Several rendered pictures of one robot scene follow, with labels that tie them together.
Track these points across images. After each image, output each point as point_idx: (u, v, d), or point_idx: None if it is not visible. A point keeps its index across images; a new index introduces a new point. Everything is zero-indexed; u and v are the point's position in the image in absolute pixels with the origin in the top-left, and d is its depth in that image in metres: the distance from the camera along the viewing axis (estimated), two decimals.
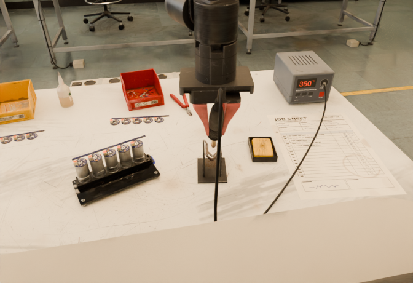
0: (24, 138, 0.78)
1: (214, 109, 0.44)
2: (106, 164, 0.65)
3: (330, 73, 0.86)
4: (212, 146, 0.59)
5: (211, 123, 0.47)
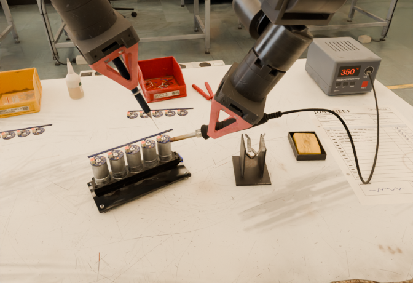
0: (29, 133, 0.68)
1: (267, 120, 0.48)
2: (127, 163, 0.55)
3: (377, 59, 0.76)
4: (176, 141, 0.55)
5: (243, 129, 0.50)
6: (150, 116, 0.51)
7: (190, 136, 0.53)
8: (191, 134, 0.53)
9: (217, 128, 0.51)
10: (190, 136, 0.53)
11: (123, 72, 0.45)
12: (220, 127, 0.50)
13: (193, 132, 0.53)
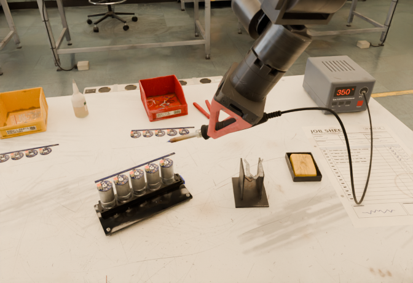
0: (36, 153, 0.71)
1: (267, 120, 0.48)
2: (131, 187, 0.58)
3: (372, 80, 0.79)
4: (176, 141, 0.55)
5: (243, 129, 0.50)
6: None
7: (190, 136, 0.53)
8: (191, 135, 0.53)
9: (217, 128, 0.51)
10: (190, 136, 0.53)
11: None
12: (220, 127, 0.50)
13: (193, 132, 0.53)
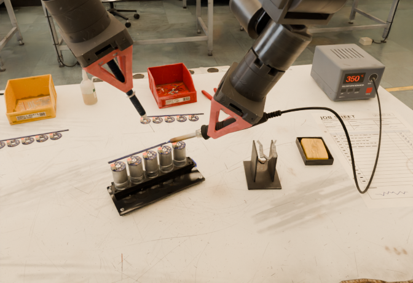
0: (47, 138, 0.71)
1: (267, 119, 0.48)
2: (144, 168, 0.58)
3: (381, 67, 0.79)
4: (176, 141, 0.55)
5: (243, 129, 0.50)
6: (145, 119, 0.51)
7: (190, 136, 0.53)
8: (191, 135, 0.53)
9: (217, 128, 0.51)
10: (190, 136, 0.53)
11: (118, 74, 0.45)
12: (220, 127, 0.50)
13: (193, 133, 0.53)
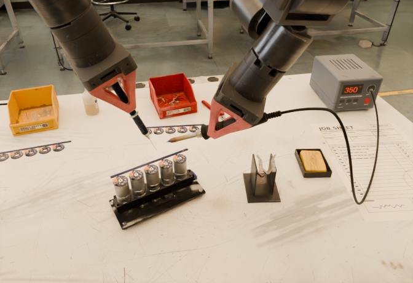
0: (50, 150, 0.72)
1: (267, 120, 0.48)
2: (146, 182, 0.59)
3: (379, 79, 0.80)
4: (176, 141, 0.55)
5: (243, 129, 0.50)
6: (148, 137, 0.52)
7: (190, 136, 0.53)
8: (191, 134, 0.53)
9: (217, 128, 0.51)
10: (190, 136, 0.53)
11: (121, 96, 0.46)
12: (220, 127, 0.50)
13: (193, 132, 0.53)
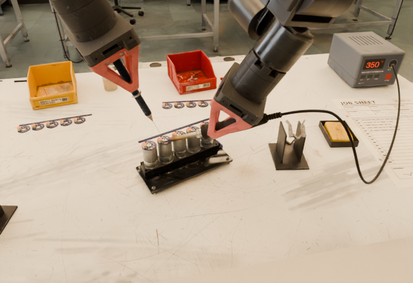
0: (71, 122, 0.71)
1: (267, 121, 0.48)
2: (173, 149, 0.58)
3: (401, 53, 0.79)
4: (176, 140, 0.55)
5: (243, 130, 0.50)
6: (151, 119, 0.51)
7: (190, 135, 0.53)
8: (191, 133, 0.53)
9: (217, 128, 0.51)
10: (190, 136, 0.53)
11: (124, 74, 0.44)
12: (220, 127, 0.50)
13: (193, 132, 0.53)
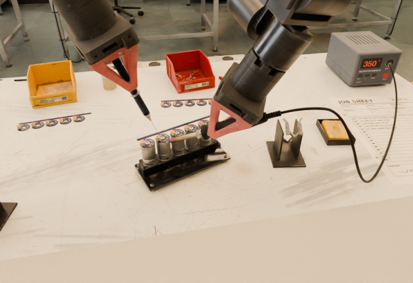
0: (70, 120, 0.72)
1: (267, 120, 0.48)
2: (171, 146, 0.59)
3: (398, 52, 0.80)
4: (176, 141, 0.55)
5: (243, 129, 0.50)
6: (149, 119, 0.52)
7: (190, 136, 0.53)
8: (191, 135, 0.53)
9: (217, 128, 0.51)
10: (190, 136, 0.53)
11: (123, 74, 0.45)
12: (220, 127, 0.50)
13: (193, 133, 0.53)
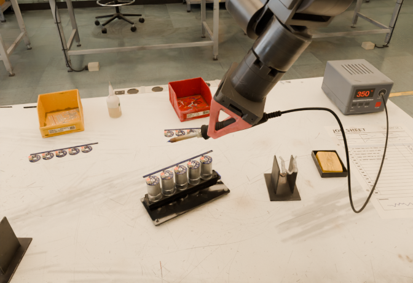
0: (78, 151, 0.76)
1: (267, 120, 0.48)
2: (175, 181, 0.63)
3: (390, 83, 0.84)
4: (176, 141, 0.55)
5: (243, 129, 0.50)
6: None
7: (190, 136, 0.53)
8: (191, 135, 0.53)
9: (217, 128, 0.51)
10: (190, 136, 0.53)
11: None
12: (220, 127, 0.50)
13: (193, 132, 0.53)
